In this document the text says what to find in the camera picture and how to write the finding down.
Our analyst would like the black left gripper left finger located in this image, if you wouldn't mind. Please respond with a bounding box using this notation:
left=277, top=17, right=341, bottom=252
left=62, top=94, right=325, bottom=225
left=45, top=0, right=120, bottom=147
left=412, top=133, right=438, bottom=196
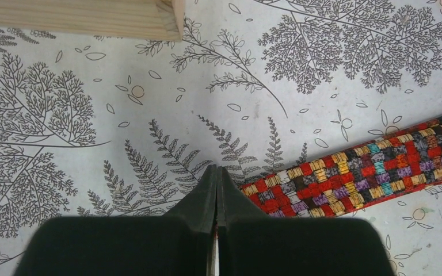
left=14, top=165, right=217, bottom=275

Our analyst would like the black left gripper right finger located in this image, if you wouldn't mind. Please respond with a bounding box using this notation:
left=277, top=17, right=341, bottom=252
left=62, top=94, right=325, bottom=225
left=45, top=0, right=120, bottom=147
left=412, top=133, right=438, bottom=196
left=216, top=167, right=393, bottom=275

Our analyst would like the red checkered patterned tie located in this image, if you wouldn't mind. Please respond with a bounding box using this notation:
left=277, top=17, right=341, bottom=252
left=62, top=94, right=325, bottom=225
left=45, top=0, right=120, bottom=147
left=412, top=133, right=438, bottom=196
left=241, top=116, right=442, bottom=218

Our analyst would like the white floral table mat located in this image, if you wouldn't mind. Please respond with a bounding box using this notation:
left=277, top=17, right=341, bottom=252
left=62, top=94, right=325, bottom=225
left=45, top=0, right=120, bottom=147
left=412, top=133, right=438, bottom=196
left=0, top=1, right=442, bottom=275

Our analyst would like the wooden compartment tray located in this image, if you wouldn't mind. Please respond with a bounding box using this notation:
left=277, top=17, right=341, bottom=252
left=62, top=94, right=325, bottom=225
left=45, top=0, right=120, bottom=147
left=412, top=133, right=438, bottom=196
left=0, top=0, right=185, bottom=41

